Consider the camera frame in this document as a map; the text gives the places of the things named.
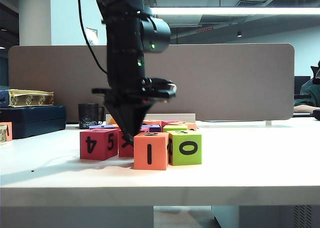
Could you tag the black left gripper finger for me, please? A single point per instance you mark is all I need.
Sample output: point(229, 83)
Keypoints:
point(138, 112)
point(120, 117)

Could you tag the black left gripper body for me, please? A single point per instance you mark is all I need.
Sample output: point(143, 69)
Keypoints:
point(125, 75)

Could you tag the pink block letter X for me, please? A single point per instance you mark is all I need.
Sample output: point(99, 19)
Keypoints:
point(125, 152)

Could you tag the orange block letters W I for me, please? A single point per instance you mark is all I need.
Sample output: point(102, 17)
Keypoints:
point(140, 161)

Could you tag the green block letters O W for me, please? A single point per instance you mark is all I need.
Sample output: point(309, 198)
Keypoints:
point(195, 161)

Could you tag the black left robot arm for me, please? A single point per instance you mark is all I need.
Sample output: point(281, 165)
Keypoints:
point(120, 17)

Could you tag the purple block letter M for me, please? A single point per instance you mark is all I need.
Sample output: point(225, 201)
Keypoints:
point(153, 128)

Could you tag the yellow foam block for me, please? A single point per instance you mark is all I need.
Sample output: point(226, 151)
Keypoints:
point(111, 121)

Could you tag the orange foam block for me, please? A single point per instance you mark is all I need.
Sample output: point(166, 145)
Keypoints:
point(152, 122)

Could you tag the purple foam block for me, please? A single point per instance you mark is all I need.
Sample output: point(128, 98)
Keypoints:
point(100, 127)

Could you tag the black mug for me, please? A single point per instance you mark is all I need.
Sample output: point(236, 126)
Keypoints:
point(87, 115)

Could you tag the pink foam block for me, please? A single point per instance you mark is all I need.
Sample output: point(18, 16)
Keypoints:
point(170, 123)

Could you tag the pink block digits 4 5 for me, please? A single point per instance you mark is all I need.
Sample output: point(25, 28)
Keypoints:
point(95, 155)

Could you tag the paper notice on column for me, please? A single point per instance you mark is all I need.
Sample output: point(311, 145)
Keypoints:
point(93, 37)

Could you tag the orange block digit 3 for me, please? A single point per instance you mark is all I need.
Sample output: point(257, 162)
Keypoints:
point(192, 126)

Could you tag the dark blue case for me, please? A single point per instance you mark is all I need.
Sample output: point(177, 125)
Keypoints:
point(37, 122)

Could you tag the gold patterned flat box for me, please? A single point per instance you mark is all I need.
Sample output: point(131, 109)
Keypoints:
point(30, 100)

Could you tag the red lit sign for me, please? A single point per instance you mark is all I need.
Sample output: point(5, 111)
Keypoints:
point(205, 30)

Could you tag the orange block digit 1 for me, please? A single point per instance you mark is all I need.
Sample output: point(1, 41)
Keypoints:
point(10, 131)

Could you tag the blue flat box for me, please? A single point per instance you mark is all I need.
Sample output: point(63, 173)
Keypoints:
point(3, 99)

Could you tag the small beige patterned box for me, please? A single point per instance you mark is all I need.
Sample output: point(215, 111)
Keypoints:
point(3, 137)

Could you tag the round ceiling spotlight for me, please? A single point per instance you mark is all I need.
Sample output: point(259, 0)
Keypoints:
point(239, 34)

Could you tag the brown desk divider panel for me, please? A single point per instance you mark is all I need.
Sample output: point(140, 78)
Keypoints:
point(275, 95)

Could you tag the black chair armrest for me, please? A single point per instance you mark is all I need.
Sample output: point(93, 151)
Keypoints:
point(301, 96)

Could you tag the black monitor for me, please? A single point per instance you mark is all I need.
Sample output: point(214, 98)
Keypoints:
point(301, 85)

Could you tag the seated person green shirt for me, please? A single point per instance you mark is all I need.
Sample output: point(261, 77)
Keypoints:
point(312, 92)

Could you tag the black round object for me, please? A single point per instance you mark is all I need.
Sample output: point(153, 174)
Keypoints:
point(317, 114)

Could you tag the black chair headrest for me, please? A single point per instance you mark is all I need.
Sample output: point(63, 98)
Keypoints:
point(316, 74)

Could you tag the wrist camera grey housing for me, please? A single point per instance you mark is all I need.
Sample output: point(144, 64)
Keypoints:
point(162, 84)

